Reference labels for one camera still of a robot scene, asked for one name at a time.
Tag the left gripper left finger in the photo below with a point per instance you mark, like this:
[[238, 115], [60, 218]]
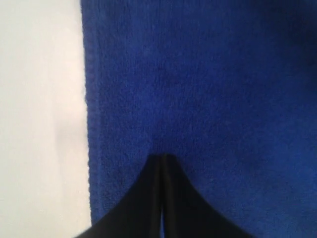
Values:
[[138, 213]]

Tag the blue towel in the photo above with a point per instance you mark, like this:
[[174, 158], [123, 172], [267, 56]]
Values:
[[228, 87]]

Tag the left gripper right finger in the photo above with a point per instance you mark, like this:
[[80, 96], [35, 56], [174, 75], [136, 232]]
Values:
[[185, 212]]

